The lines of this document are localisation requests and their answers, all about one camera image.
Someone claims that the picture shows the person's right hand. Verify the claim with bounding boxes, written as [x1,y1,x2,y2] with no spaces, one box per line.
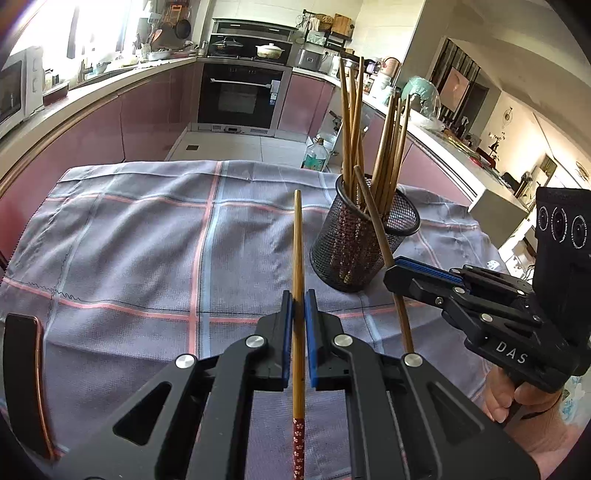
[482,369,561,423]

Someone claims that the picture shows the pink thermos jug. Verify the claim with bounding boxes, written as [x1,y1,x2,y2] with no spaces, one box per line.
[381,58,402,90]

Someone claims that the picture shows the teal dome cover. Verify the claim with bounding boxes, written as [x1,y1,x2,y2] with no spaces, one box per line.
[402,76,441,121]

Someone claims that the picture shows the black mesh utensil holder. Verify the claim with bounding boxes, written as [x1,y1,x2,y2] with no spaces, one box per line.
[309,174,421,293]

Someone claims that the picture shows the red-ended wooden chopstick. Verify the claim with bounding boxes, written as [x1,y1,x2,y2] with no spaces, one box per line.
[353,165,415,356]
[291,190,308,480]

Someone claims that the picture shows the white casserole pot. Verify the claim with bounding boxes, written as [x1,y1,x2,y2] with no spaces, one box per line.
[255,42,290,59]

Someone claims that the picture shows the white microwave oven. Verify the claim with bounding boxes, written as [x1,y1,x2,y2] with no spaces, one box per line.
[0,46,44,139]

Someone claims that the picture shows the large plastic water bottle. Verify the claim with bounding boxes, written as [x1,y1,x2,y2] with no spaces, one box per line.
[302,136,331,171]

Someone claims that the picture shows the black range hood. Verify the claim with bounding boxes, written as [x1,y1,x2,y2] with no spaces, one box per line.
[211,18,297,37]

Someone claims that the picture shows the person's right forearm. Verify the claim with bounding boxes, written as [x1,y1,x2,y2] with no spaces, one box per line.
[526,376,589,462]

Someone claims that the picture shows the black built-in oven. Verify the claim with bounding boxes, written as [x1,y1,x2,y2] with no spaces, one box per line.
[198,62,293,138]

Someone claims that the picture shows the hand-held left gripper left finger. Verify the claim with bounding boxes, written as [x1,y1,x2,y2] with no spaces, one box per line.
[55,290,296,480]

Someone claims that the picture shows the bundle of wooden chopsticks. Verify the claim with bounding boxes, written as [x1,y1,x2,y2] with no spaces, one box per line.
[338,56,411,284]

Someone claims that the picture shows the pink kitchen cabinets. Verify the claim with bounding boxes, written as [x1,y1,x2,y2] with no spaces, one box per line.
[0,62,476,222]

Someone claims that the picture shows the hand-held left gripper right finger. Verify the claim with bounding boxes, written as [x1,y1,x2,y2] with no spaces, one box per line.
[305,290,541,480]

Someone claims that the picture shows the rose gold smartphone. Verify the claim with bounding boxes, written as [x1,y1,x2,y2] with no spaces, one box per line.
[2,313,58,462]

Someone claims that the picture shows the kitchen shelf rack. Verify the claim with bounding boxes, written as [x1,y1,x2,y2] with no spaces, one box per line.
[295,11,356,75]

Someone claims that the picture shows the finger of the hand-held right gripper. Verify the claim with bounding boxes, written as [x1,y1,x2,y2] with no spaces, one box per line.
[385,267,546,340]
[398,258,539,315]

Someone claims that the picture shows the grey checkered tablecloth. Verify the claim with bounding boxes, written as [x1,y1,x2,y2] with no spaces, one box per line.
[0,159,504,480]

